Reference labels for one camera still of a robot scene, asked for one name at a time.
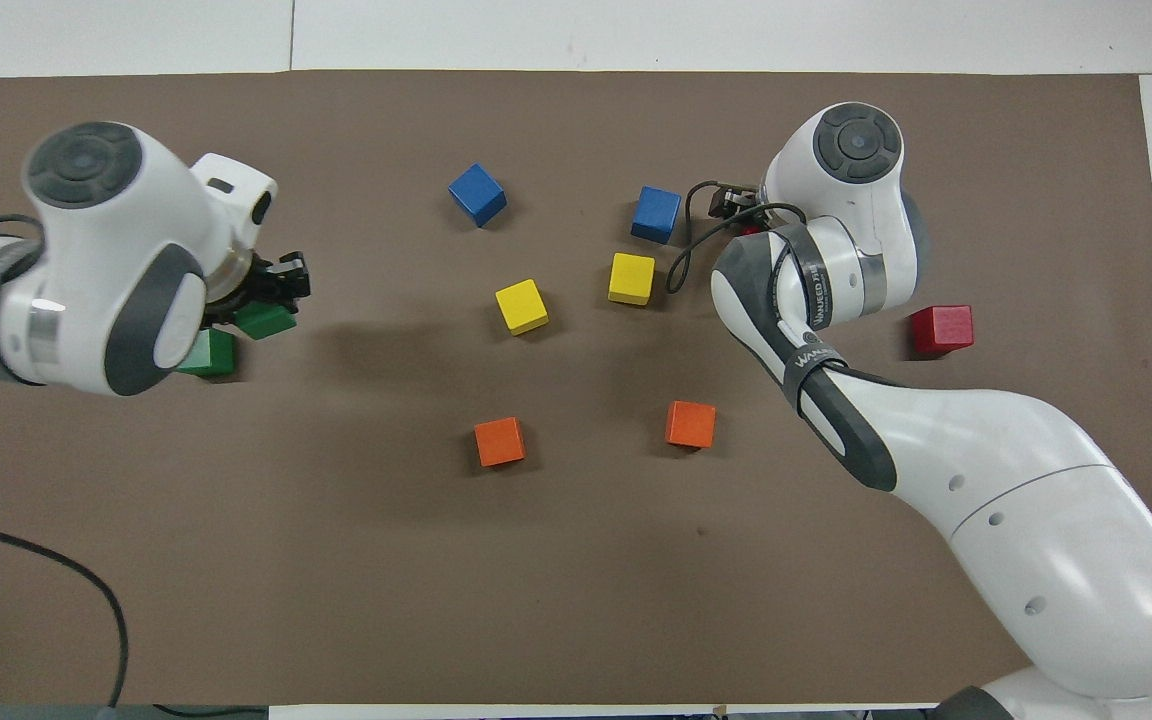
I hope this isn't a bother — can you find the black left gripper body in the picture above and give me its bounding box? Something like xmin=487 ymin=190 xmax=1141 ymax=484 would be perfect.
xmin=204 ymin=252 xmax=282 ymax=326

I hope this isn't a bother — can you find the green wooden cube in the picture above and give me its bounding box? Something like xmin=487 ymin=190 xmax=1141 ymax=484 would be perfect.
xmin=176 ymin=328 xmax=237 ymax=378
xmin=234 ymin=303 xmax=299 ymax=341

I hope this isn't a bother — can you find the blue wooden cube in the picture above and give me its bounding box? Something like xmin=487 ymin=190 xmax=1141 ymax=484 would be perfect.
xmin=448 ymin=163 xmax=508 ymax=228
xmin=630 ymin=185 xmax=683 ymax=245

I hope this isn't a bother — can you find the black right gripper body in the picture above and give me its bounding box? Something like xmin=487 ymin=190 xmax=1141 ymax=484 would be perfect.
xmin=714 ymin=183 xmax=762 ymax=226

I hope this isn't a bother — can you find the yellow wooden cube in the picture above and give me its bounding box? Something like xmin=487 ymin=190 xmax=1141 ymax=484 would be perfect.
xmin=494 ymin=279 xmax=550 ymax=336
xmin=607 ymin=252 xmax=657 ymax=307

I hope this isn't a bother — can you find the brown table mat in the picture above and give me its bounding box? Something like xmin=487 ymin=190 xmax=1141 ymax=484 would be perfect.
xmin=0 ymin=68 xmax=1152 ymax=707

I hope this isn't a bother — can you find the orange wooden cube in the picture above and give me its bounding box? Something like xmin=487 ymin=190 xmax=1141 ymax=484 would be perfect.
xmin=473 ymin=416 xmax=527 ymax=468
xmin=665 ymin=400 xmax=717 ymax=449

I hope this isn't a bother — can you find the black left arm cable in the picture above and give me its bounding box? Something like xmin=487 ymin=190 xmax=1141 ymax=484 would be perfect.
xmin=0 ymin=213 xmax=267 ymax=719

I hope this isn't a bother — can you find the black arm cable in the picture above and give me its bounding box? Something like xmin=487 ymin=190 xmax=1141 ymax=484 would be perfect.
xmin=0 ymin=213 xmax=267 ymax=719
xmin=666 ymin=180 xmax=807 ymax=296

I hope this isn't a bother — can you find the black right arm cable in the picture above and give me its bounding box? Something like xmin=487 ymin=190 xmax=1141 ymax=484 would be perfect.
xmin=666 ymin=180 xmax=807 ymax=296

